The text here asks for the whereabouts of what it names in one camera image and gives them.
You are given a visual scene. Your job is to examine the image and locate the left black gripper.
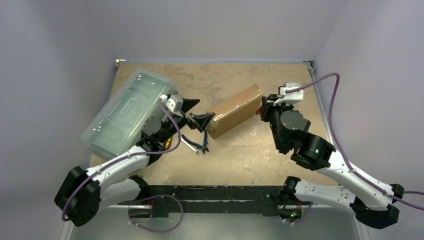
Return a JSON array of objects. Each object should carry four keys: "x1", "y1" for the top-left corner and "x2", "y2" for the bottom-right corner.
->
[{"x1": 158, "y1": 98, "x2": 214, "y2": 144}]

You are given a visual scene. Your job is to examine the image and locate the brown cardboard express box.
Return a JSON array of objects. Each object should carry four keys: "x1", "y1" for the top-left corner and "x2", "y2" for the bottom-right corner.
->
[{"x1": 206, "y1": 84, "x2": 264, "y2": 139}]

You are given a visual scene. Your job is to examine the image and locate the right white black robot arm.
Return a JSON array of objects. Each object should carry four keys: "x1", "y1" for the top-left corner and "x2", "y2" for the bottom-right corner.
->
[{"x1": 259, "y1": 94, "x2": 404, "y2": 229}]

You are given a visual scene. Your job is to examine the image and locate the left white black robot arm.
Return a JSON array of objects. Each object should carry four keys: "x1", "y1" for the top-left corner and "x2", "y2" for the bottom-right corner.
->
[{"x1": 54, "y1": 94, "x2": 216, "y2": 227}]

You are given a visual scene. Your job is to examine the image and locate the silver wrench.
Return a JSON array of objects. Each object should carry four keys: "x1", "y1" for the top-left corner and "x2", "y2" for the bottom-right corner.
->
[{"x1": 181, "y1": 134, "x2": 200, "y2": 155}]

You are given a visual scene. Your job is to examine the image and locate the yellow black screwdriver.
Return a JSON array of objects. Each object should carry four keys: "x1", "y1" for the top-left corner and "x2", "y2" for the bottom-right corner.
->
[{"x1": 163, "y1": 137, "x2": 173, "y2": 150}]

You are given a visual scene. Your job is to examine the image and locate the clear plastic storage bin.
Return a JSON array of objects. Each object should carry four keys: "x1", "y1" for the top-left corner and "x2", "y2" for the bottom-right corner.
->
[{"x1": 80, "y1": 67, "x2": 178, "y2": 160}]

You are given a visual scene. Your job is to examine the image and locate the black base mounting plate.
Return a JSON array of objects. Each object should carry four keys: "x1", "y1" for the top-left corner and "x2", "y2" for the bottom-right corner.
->
[{"x1": 122, "y1": 185, "x2": 309, "y2": 218}]

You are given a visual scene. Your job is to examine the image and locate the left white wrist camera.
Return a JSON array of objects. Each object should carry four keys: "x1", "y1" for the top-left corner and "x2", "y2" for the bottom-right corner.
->
[{"x1": 159, "y1": 94, "x2": 184, "y2": 117}]

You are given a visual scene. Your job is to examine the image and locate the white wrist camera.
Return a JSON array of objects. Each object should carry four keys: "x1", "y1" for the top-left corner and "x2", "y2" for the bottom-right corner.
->
[
  {"x1": 273, "y1": 82, "x2": 304, "y2": 106},
  {"x1": 159, "y1": 94, "x2": 184, "y2": 117}
]

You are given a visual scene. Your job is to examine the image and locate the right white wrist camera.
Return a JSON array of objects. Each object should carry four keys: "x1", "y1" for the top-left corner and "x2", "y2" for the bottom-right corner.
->
[{"x1": 273, "y1": 82, "x2": 304, "y2": 106}]

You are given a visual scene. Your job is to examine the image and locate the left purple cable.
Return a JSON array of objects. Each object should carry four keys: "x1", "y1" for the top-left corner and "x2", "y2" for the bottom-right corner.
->
[{"x1": 61, "y1": 100, "x2": 184, "y2": 233}]

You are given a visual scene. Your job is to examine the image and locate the purple cable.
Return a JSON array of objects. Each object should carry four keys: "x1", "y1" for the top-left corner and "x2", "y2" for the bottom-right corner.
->
[
  {"x1": 61, "y1": 100, "x2": 184, "y2": 233},
  {"x1": 283, "y1": 72, "x2": 424, "y2": 226}
]

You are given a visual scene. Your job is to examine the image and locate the blue handled pliers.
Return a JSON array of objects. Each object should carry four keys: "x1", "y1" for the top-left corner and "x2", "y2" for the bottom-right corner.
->
[{"x1": 182, "y1": 129, "x2": 210, "y2": 155}]

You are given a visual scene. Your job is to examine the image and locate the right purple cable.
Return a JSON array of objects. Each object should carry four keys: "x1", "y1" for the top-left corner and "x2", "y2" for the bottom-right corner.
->
[{"x1": 283, "y1": 72, "x2": 424, "y2": 226}]

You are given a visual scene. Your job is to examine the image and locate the aluminium frame rail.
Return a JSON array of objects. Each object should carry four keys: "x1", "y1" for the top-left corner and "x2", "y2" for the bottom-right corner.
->
[{"x1": 59, "y1": 184, "x2": 370, "y2": 240}]

